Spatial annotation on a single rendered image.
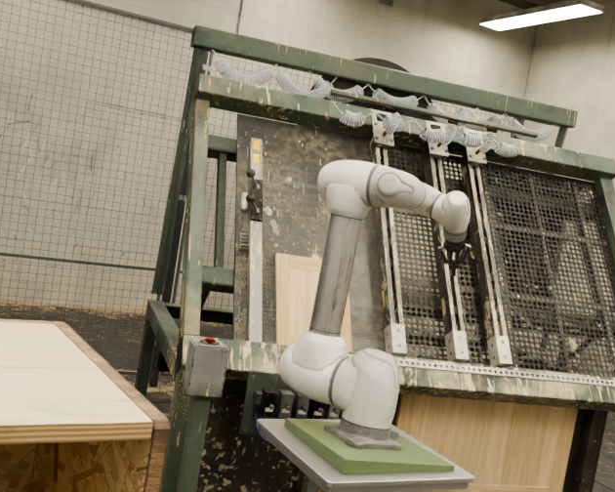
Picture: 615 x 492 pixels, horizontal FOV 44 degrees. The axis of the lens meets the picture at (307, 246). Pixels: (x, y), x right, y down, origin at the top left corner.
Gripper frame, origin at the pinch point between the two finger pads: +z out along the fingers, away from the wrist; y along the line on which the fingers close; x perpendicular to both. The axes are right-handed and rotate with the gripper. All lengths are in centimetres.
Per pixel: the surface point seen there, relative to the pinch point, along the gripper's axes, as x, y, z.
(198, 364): -59, -90, -31
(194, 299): -24, -99, -20
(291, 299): -13, -65, -2
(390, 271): 8.8, -25.0, 11.7
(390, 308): -10.7, -25.9, 11.1
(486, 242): 33.6, 18.9, 25.9
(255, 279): -9, -78, -12
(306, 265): 4, -59, -2
